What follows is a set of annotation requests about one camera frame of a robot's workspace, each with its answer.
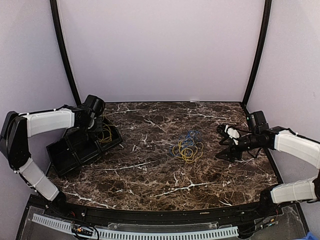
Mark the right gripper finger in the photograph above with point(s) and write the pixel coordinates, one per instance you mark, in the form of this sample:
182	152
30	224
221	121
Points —
226	155
226	141

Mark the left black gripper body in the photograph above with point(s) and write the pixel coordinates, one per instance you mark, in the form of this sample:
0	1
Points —
94	127

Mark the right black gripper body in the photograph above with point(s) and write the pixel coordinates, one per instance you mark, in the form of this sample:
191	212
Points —
240	152

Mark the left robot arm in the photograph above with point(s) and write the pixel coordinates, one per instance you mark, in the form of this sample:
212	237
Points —
22	131

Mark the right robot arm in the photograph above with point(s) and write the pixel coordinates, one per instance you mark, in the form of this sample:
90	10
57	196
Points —
277	139

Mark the black compartment tray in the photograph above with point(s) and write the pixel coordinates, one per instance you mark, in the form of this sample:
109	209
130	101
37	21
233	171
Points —
76	148

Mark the blue object at corner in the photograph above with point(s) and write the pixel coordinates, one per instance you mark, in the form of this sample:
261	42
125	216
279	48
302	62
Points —
310	236

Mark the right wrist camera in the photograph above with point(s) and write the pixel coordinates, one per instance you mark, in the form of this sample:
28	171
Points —
226	130

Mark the black front rail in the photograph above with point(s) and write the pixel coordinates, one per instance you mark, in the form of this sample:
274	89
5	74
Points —
244	216

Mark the white slotted cable duct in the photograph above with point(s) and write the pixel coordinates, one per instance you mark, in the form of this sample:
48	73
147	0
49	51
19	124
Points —
134	232

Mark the left black frame post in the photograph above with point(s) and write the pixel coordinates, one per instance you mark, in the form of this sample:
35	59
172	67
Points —
63	50

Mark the black frame post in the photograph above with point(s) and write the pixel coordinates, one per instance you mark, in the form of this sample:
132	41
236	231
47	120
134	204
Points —
63	50
259	52

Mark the right black frame post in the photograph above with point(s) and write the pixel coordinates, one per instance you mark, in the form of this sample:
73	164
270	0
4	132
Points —
259	52

